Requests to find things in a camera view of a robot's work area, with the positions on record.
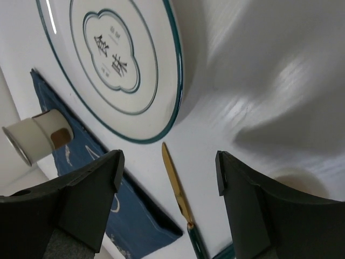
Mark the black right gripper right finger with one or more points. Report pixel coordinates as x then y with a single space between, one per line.
270 220

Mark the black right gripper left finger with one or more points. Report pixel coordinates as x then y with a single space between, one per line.
65 217

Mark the blue fish placemat cloth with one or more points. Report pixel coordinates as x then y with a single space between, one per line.
136 225

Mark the white and brown cup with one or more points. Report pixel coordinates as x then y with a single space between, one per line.
37 137

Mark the white plate green rim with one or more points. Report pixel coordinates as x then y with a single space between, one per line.
124 61

